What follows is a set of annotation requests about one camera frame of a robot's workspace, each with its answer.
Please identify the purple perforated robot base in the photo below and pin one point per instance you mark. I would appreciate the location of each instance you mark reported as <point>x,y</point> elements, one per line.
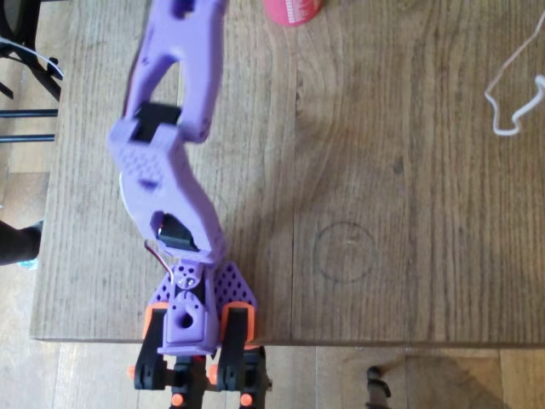
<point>238,294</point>

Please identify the purple robot arm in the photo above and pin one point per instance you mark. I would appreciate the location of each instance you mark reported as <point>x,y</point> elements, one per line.
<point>170,179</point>

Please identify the red plastic cup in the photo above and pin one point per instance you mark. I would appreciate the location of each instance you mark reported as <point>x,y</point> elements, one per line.
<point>294,10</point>

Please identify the dark furniture foot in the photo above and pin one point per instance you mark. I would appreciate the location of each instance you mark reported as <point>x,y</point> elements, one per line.
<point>378,383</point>

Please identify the dark shoe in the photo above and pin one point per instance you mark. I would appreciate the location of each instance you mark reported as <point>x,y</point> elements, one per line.
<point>15,243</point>

